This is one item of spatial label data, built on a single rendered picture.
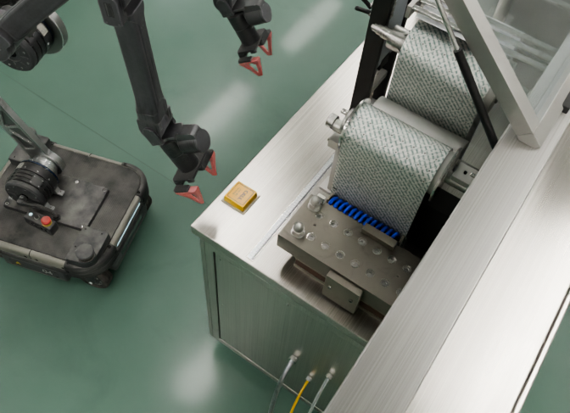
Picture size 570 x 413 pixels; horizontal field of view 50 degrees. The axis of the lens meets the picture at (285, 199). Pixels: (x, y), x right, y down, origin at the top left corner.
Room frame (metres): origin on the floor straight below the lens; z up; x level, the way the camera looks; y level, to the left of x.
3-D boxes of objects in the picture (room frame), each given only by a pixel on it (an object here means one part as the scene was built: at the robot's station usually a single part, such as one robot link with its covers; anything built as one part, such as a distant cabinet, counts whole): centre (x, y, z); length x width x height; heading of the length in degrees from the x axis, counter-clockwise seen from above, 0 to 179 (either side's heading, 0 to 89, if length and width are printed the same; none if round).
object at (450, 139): (1.06, -0.32, 1.17); 0.26 x 0.12 x 0.12; 61
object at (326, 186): (1.07, -0.13, 1.05); 0.06 x 0.05 x 0.31; 61
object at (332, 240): (0.78, -0.20, 1.00); 0.40 x 0.16 x 0.06; 61
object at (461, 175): (0.87, -0.41, 1.28); 0.06 x 0.05 x 0.02; 61
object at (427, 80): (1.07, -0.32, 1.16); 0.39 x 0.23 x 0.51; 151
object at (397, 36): (1.24, -0.25, 1.33); 0.06 x 0.06 x 0.06; 61
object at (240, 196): (0.99, 0.13, 0.91); 0.07 x 0.07 x 0.02; 61
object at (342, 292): (0.69, -0.17, 0.96); 0.10 x 0.03 x 0.11; 61
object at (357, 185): (0.90, -0.23, 1.11); 0.23 x 0.01 x 0.18; 61
